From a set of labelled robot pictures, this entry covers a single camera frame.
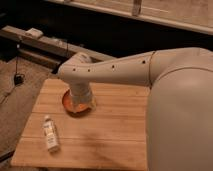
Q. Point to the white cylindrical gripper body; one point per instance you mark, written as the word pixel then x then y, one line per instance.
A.
pixel 81 94

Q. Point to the small white labelled bottle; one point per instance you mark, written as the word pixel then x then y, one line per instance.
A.
pixel 50 132

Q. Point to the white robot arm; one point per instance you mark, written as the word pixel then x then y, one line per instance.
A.
pixel 179 119

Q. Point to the orange ceramic bowl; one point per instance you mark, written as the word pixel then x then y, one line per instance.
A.
pixel 69 107

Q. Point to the wooden cutting board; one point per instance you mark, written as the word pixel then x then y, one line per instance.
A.
pixel 112 136

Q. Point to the small white box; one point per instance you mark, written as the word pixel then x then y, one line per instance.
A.
pixel 34 33

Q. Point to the long wooden beam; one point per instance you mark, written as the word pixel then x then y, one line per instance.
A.
pixel 48 44

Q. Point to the wooden upright post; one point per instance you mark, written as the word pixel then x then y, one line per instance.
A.
pixel 136 9

